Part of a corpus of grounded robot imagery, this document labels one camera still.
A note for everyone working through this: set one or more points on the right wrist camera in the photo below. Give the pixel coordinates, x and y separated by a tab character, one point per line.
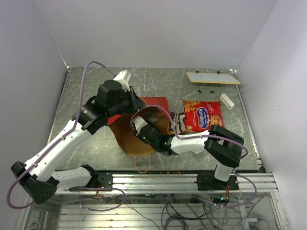
139	123

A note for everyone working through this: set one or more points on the purple snack packet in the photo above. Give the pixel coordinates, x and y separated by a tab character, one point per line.
173	126

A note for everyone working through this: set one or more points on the aluminium frame rail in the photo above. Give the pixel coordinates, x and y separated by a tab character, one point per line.
190	184

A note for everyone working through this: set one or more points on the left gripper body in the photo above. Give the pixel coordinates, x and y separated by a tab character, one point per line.
132	100

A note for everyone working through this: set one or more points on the dark chocolate bar wrapper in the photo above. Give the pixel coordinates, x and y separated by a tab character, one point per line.
152	118

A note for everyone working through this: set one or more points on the white whiteboard eraser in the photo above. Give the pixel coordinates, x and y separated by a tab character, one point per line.
227	101

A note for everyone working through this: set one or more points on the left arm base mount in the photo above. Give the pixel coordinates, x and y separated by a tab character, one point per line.
103	180

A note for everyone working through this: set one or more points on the brown m&m's packet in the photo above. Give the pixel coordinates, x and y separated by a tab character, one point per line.
180	124

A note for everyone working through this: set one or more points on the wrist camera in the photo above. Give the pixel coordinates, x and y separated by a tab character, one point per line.
139	123
123	78

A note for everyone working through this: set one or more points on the small whiteboard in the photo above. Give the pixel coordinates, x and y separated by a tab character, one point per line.
212	78

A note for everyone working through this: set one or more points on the red candy snack bag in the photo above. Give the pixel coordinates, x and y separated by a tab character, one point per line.
201	115

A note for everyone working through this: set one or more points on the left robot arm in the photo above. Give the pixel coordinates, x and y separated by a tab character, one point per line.
114	97

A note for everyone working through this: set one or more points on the black marker pen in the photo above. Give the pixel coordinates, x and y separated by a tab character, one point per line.
205	91

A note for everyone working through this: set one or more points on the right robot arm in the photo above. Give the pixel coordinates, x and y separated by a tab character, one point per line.
225	146

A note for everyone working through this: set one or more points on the red paper bag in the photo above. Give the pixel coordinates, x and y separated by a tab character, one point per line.
152	138

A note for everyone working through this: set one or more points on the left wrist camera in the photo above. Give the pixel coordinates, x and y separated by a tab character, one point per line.
123	78

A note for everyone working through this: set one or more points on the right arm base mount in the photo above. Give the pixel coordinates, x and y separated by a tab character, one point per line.
206	182

